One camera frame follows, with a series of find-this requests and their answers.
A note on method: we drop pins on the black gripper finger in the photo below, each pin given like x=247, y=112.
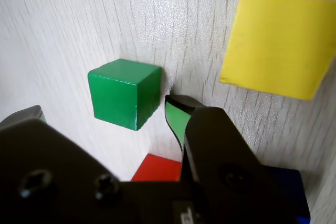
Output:
x=39, y=169
x=223, y=169

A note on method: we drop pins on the green cube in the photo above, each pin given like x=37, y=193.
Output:
x=118, y=95

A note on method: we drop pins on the red cube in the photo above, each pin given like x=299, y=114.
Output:
x=157, y=169

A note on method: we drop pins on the blue cube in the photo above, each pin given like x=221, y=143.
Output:
x=291, y=190

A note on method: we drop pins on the yellow cube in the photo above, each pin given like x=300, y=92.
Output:
x=275, y=45

